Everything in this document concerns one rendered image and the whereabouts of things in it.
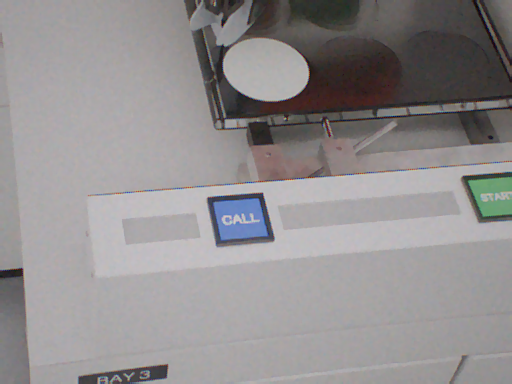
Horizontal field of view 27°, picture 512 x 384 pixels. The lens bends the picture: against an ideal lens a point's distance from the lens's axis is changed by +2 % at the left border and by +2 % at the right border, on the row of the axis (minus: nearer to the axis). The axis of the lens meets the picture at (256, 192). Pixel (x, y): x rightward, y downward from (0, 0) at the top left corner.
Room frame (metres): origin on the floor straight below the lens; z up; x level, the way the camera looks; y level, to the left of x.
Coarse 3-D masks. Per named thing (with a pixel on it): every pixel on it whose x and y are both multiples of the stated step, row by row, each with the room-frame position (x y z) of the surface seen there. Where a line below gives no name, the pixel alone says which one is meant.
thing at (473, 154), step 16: (496, 144) 0.84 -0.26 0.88; (288, 160) 0.75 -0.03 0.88; (304, 160) 0.76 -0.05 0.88; (368, 160) 0.78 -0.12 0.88; (384, 160) 0.78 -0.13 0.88; (400, 160) 0.79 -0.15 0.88; (416, 160) 0.79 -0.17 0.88; (432, 160) 0.80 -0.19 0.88; (448, 160) 0.80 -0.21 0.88; (464, 160) 0.80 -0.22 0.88; (480, 160) 0.81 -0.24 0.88; (496, 160) 0.81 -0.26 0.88; (240, 176) 0.73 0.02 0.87; (304, 176) 0.74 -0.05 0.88
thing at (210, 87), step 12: (192, 0) 0.96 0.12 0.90; (192, 12) 0.94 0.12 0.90; (192, 36) 0.90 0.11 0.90; (204, 48) 0.88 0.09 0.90; (204, 60) 0.86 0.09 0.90; (204, 72) 0.84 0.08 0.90; (204, 84) 0.83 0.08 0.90; (216, 96) 0.81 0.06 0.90; (216, 108) 0.79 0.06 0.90; (216, 120) 0.77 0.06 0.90
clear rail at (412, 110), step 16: (320, 112) 0.81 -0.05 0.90; (336, 112) 0.82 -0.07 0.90; (352, 112) 0.82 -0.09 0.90; (368, 112) 0.83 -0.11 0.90; (384, 112) 0.83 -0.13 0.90; (400, 112) 0.84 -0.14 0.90; (416, 112) 0.85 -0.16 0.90; (432, 112) 0.85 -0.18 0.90; (448, 112) 0.86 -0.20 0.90; (464, 112) 0.87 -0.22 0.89; (224, 128) 0.77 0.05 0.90; (240, 128) 0.78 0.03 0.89
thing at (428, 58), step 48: (288, 0) 1.00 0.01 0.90; (336, 0) 1.01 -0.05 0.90; (384, 0) 1.03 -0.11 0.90; (432, 0) 1.04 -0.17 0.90; (336, 48) 0.93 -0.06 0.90; (384, 48) 0.94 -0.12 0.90; (432, 48) 0.96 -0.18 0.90; (480, 48) 0.97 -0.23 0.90; (240, 96) 0.82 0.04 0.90; (336, 96) 0.85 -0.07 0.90; (384, 96) 0.86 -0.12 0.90; (432, 96) 0.88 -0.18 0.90; (480, 96) 0.89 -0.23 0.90
